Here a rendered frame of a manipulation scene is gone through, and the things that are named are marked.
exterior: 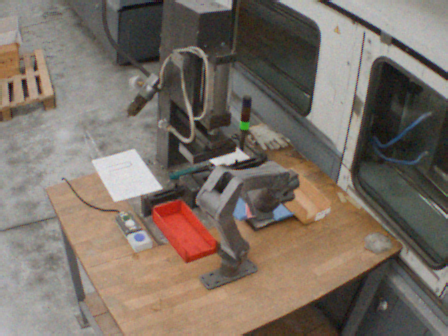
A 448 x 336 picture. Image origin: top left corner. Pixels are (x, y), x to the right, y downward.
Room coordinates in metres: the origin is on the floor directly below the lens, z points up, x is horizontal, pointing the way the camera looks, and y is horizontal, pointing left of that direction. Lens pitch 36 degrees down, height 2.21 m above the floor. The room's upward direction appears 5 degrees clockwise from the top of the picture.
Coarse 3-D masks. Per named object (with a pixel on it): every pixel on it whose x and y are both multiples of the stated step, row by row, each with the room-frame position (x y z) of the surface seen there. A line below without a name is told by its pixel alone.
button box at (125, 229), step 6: (66, 180) 1.62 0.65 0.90; (90, 204) 1.48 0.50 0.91; (108, 210) 1.47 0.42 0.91; (114, 210) 1.47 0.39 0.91; (120, 216) 1.42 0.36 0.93; (132, 216) 1.43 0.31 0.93; (120, 222) 1.39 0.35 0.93; (120, 228) 1.37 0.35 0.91; (126, 228) 1.36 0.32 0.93; (132, 228) 1.36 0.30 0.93; (138, 228) 1.37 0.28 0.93; (126, 234) 1.34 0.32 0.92
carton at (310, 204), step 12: (288, 168) 1.76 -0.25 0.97; (300, 180) 1.72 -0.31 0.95; (300, 192) 1.70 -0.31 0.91; (312, 192) 1.66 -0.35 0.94; (288, 204) 1.59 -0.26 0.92; (300, 204) 1.54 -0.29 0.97; (312, 204) 1.63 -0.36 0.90; (324, 204) 1.59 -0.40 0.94; (300, 216) 1.53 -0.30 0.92; (312, 216) 1.53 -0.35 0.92; (324, 216) 1.56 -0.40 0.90
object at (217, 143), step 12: (204, 132) 1.63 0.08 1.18; (216, 132) 1.63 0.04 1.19; (180, 144) 1.61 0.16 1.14; (192, 144) 1.61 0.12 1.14; (204, 144) 1.59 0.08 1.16; (216, 144) 1.58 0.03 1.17; (228, 144) 1.61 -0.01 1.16; (192, 156) 1.54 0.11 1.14; (204, 156) 1.56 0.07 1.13; (216, 156) 1.59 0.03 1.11
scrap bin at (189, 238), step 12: (168, 204) 1.49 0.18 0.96; (180, 204) 1.52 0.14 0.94; (156, 216) 1.43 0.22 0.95; (168, 216) 1.48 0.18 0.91; (180, 216) 1.49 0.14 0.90; (192, 216) 1.45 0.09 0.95; (168, 228) 1.36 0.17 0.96; (180, 228) 1.42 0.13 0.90; (192, 228) 1.43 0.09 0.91; (204, 228) 1.38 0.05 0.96; (168, 240) 1.35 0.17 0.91; (180, 240) 1.36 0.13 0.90; (192, 240) 1.37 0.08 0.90; (204, 240) 1.37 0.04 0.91; (216, 240) 1.32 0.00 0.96; (180, 252) 1.28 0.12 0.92; (192, 252) 1.31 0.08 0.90; (204, 252) 1.29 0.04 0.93
